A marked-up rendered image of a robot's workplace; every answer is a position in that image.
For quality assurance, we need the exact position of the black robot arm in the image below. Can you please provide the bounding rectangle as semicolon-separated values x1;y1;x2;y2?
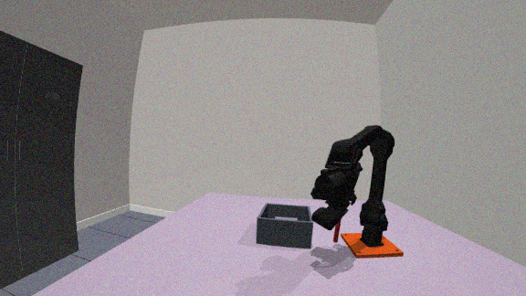
310;125;395;248

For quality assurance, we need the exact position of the dark red peg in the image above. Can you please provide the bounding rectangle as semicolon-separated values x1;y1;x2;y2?
333;220;341;243

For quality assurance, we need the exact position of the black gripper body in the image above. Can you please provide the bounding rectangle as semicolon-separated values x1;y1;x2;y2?
311;190;357;230

